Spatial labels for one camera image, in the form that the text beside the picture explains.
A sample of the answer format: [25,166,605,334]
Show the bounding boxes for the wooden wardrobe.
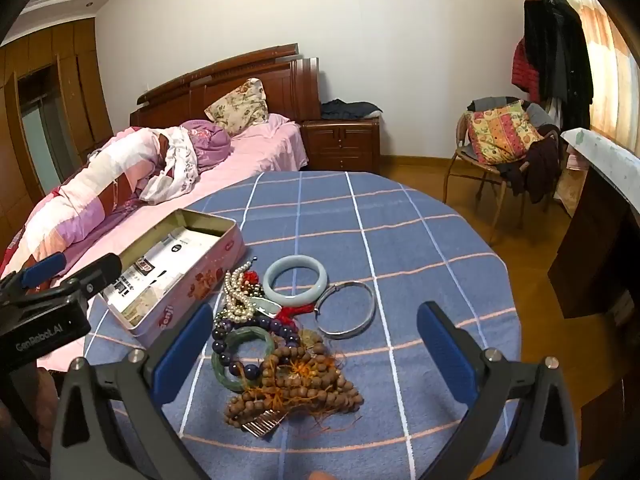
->
[0,17,116,256]

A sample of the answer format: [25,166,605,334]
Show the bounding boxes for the bed with pink sheet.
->
[0,112,308,371]

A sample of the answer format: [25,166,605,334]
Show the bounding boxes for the wooden headboard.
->
[130,42,321,128]

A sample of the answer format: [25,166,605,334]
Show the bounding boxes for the dark wooden desk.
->
[547,127,640,331]

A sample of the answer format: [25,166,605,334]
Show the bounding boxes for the wicker chair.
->
[442,95,561,246]

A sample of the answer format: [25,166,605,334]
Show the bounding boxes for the pearl necklace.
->
[220,260,261,323]

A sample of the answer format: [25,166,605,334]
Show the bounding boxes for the grey folded cloth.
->
[467,96,523,113]

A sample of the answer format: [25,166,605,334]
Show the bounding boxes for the colourful patchwork cushion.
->
[465,101,543,166]

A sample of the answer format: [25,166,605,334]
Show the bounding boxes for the white floral cloth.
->
[137,127,201,206]

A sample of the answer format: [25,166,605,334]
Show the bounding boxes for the wooden nightstand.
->
[300,115,382,175]

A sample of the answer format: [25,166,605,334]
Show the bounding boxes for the small silver comb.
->
[242,409,283,436]

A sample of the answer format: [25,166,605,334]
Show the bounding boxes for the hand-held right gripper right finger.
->
[416,301,581,480]

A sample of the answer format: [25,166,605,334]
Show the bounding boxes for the dark folded clothes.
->
[320,99,383,122]

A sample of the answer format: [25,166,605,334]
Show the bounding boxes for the pink patchwork quilt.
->
[0,126,173,281]

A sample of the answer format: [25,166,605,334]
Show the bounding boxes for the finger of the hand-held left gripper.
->
[21,252,67,287]
[74,253,123,302]

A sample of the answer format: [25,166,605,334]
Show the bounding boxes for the orange patterned curtain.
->
[527,0,640,156]

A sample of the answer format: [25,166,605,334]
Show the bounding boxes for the purple garment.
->
[180,119,233,176]

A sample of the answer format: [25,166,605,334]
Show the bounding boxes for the silver bangle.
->
[315,281,377,338]

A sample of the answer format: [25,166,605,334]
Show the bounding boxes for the white desk cover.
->
[560,127,640,211]

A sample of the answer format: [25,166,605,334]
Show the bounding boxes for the green jade bangle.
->
[212,326,277,391]

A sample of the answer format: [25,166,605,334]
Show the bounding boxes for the pale jade bangle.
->
[262,255,329,306]

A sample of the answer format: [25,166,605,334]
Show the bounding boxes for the person's left forearm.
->
[30,367,61,456]

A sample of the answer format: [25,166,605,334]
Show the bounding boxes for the floral pillow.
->
[204,77,271,136]

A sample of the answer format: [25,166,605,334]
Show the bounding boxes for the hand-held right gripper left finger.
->
[50,302,216,480]

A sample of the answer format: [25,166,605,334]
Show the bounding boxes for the red hanging jacket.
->
[510,40,543,103]

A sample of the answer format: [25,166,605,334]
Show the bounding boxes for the purple bead bracelet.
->
[211,315,301,381]

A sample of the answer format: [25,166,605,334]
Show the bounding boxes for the black hanging coat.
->
[522,0,595,133]

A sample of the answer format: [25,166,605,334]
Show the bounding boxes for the blue plaid tablecloth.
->
[82,170,523,480]

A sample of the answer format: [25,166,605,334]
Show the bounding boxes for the pink tin box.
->
[97,208,246,350]

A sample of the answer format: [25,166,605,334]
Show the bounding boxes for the pale jade pendant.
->
[250,296,281,316]

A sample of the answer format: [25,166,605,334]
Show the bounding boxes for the printed paper leaflets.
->
[107,227,221,321]

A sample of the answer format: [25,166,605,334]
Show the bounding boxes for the wooden bead necklace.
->
[223,342,365,423]

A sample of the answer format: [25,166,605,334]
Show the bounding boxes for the dark maroon garment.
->
[497,135,561,203]

